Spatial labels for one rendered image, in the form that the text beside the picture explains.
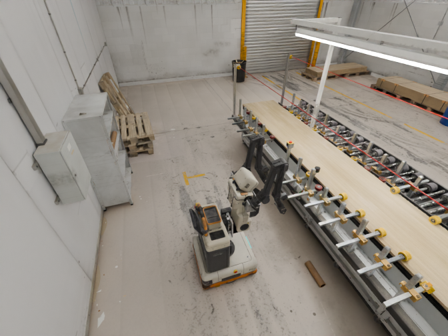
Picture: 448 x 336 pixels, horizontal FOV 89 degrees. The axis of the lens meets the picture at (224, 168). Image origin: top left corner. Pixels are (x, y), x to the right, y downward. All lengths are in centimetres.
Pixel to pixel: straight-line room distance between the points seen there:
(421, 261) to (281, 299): 138
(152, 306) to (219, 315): 75
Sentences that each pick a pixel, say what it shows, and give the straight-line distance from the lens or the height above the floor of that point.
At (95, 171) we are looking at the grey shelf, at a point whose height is 77.
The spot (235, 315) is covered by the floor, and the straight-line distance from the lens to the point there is 290.
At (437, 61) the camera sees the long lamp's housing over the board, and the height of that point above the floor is 236.
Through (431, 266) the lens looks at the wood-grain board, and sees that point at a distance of 271.
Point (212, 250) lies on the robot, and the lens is 240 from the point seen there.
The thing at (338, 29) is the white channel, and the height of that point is 244.
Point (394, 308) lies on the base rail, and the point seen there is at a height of 70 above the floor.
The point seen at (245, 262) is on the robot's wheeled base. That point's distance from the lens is 284.
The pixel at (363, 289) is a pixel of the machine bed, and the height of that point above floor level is 17.
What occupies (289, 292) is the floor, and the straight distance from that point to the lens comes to 308.
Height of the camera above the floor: 273
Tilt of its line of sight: 37 degrees down
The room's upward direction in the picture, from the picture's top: straight up
